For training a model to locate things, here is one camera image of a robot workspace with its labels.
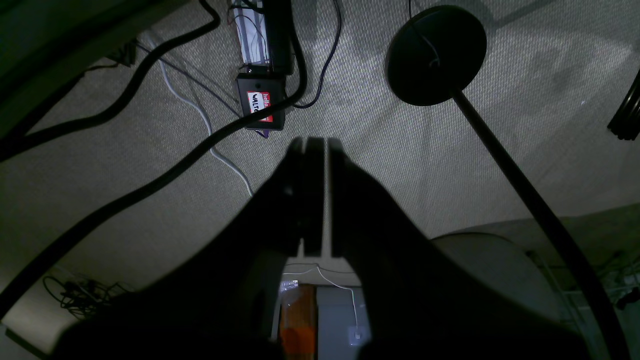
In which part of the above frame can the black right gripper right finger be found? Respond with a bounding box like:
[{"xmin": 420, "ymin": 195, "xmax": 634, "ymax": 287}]
[{"xmin": 327, "ymin": 137, "xmax": 590, "ymax": 360}]

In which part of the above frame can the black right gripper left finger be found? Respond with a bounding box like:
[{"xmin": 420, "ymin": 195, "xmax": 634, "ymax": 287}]
[{"xmin": 50, "ymin": 137, "xmax": 325, "ymax": 360}]

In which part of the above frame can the black box red label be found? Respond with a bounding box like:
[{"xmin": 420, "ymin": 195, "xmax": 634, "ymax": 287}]
[{"xmin": 236, "ymin": 73, "xmax": 286, "ymax": 132}]

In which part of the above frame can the black round lamp base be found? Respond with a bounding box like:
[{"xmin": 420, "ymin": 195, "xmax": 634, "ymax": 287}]
[{"xmin": 384, "ymin": 4, "xmax": 488, "ymax": 107}]

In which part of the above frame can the black thick cable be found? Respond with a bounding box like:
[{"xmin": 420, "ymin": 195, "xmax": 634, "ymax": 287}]
[{"xmin": 0, "ymin": 0, "xmax": 308, "ymax": 319}]

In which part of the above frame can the white thin cable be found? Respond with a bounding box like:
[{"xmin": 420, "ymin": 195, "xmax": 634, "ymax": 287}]
[{"xmin": 145, "ymin": 35, "xmax": 255, "ymax": 198}]

